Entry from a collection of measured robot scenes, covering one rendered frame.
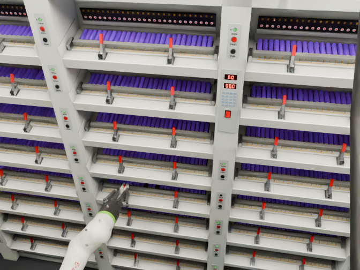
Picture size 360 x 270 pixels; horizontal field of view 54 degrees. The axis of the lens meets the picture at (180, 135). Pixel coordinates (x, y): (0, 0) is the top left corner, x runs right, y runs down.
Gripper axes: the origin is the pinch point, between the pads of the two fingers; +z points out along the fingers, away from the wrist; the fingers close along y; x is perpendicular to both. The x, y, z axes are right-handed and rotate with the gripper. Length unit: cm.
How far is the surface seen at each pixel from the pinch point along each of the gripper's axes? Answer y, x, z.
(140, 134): 10.8, 34.0, -6.0
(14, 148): -59, 16, 0
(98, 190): -15.6, -5.4, 3.1
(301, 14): 73, 88, -4
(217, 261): 51, -47, 9
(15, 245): -83, -66, 16
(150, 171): 14.6, 13.0, -1.9
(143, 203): 10.2, -8.1, 0.1
